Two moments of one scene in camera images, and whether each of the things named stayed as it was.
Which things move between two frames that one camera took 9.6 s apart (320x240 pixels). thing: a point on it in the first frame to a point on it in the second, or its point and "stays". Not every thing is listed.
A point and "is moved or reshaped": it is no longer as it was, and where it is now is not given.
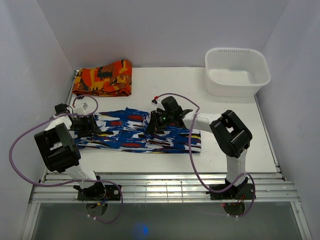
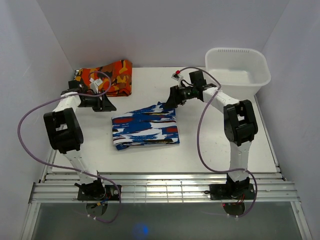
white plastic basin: (236, 72) stays
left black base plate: (113, 193) stays
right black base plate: (239, 191) stays
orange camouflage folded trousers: (112, 80) stays
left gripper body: (81, 127) to (93, 102)
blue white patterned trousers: (125, 130) is moved or reshaped
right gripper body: (160, 120) to (183, 94)
